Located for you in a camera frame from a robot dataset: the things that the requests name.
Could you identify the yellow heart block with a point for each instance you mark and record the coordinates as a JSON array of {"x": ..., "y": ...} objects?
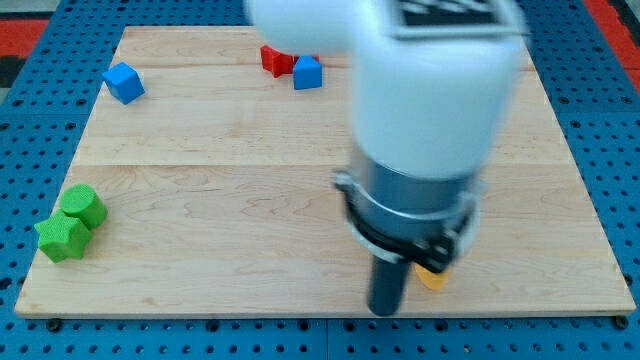
[{"x": 431, "y": 280}]

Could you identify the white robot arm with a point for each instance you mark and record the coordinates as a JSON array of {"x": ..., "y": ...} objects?
[{"x": 431, "y": 83}]

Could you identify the blue block near red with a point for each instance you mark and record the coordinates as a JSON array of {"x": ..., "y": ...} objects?
[{"x": 307, "y": 73}]

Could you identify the wooden board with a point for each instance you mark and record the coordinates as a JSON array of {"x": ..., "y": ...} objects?
[{"x": 218, "y": 186}]

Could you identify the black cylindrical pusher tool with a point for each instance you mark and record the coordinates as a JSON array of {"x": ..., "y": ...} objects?
[{"x": 386, "y": 286}]

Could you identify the blue cube block left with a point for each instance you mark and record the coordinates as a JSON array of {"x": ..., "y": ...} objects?
[{"x": 123, "y": 83}]

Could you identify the green cylinder block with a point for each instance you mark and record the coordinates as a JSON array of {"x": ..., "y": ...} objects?
[{"x": 82, "y": 201}]

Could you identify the green star block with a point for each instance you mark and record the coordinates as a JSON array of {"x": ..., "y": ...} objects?
[{"x": 62, "y": 237}]

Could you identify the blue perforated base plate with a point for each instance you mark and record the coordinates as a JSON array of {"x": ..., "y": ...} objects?
[{"x": 48, "y": 105}]

